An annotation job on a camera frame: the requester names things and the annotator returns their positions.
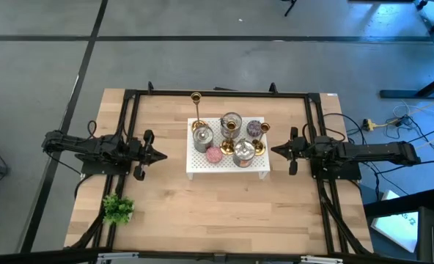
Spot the clear glass jar with tag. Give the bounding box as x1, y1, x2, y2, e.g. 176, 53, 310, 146
219, 111, 243, 140

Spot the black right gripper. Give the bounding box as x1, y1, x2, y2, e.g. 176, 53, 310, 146
271, 126, 317, 176

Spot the green artificial plant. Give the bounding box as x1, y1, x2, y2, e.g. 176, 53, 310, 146
102, 194, 136, 226

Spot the black front crossbar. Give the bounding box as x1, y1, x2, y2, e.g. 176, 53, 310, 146
0, 247, 434, 264

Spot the yellow power plug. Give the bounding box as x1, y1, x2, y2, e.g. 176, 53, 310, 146
361, 117, 381, 132

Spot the silver ribbed candle jar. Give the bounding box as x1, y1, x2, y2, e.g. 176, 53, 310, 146
192, 124, 215, 153

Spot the white floor cable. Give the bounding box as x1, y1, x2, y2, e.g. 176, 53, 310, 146
383, 128, 434, 162

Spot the black desk leg frame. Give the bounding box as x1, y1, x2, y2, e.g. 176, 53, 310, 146
380, 0, 434, 100

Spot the black table frame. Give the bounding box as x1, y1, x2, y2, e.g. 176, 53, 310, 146
70, 81, 374, 257

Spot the purple patterned candle tin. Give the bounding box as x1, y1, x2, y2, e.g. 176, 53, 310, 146
246, 120, 262, 138

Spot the black tripod leg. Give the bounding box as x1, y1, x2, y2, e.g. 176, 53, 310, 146
281, 0, 299, 18

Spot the white perforated metal shelf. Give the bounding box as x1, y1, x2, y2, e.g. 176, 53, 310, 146
185, 117, 272, 181

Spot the medium gold candlestick holder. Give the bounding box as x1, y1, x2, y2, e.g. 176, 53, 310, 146
251, 122, 271, 156

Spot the tall gold candlestick holder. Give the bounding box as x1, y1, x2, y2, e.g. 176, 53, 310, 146
190, 91, 207, 132

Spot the white lit panel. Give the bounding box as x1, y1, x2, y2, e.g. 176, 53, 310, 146
369, 189, 420, 254

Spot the black stand beam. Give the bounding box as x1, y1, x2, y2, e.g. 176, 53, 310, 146
363, 188, 434, 219

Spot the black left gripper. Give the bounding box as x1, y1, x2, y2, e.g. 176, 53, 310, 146
127, 129, 169, 182

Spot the yellow floor cable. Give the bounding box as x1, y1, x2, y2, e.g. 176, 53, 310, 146
370, 93, 434, 129

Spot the pink round candle tin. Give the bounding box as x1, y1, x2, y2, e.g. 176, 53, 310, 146
205, 146, 224, 164

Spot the black floor cable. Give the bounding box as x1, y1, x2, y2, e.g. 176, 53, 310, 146
363, 157, 434, 197

